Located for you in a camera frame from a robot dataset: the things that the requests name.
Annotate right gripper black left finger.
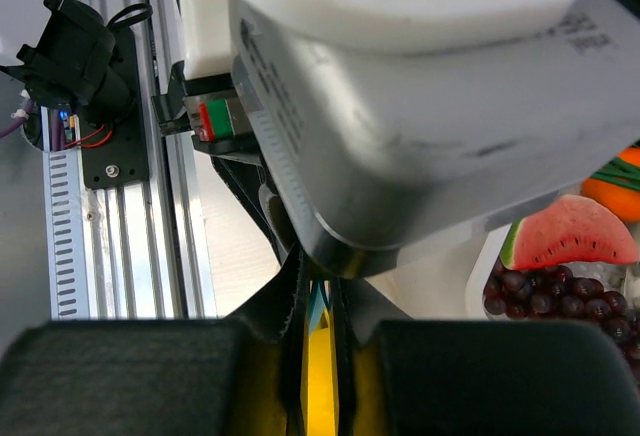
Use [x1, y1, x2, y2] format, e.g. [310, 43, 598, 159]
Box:
[220, 245, 305, 435]

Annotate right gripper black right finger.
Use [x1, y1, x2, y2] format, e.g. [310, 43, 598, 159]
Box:
[329, 277, 408, 435]

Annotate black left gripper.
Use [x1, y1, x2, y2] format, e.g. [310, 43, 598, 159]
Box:
[152, 61, 297, 256]

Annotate clear zip bag teal zipper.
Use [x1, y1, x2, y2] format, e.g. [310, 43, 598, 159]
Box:
[300, 279, 338, 435]

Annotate dark grape bunch toy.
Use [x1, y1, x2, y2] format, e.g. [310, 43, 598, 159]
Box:
[482, 262, 639, 372]

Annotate watermelon slice toy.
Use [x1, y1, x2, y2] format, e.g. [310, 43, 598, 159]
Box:
[500, 194, 639, 270]

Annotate white perforated plastic basket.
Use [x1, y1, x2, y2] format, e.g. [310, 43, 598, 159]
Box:
[465, 226, 639, 320]

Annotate orange carrot toy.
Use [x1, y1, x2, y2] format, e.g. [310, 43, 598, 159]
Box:
[580, 146, 639, 223]

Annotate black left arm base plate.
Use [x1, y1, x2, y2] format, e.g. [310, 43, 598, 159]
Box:
[80, 3, 153, 190]

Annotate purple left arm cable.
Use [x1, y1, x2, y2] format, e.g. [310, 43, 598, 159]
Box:
[0, 95, 69, 152]

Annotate white slotted cable duct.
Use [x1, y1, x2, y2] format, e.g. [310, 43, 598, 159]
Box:
[41, 104, 90, 320]

